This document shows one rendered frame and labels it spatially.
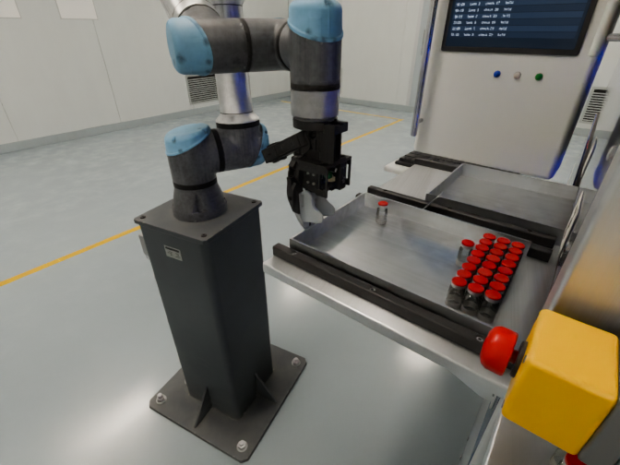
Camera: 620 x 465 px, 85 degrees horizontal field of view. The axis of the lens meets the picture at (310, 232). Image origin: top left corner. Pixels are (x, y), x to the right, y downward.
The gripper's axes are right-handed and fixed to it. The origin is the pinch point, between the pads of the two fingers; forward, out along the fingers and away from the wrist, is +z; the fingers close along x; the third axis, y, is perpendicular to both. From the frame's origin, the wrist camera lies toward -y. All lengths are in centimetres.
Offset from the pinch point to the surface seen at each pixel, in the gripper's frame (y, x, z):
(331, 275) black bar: 11.8, -8.1, 1.9
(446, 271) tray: 25.4, 6.4, 3.4
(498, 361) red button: 36.6, -20.0, -8.4
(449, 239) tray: 22.4, 17.2, 3.4
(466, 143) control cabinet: 4, 89, 4
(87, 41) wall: -481, 166, -19
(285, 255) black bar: 1.9, -8.1, 2.2
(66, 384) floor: -95, -37, 92
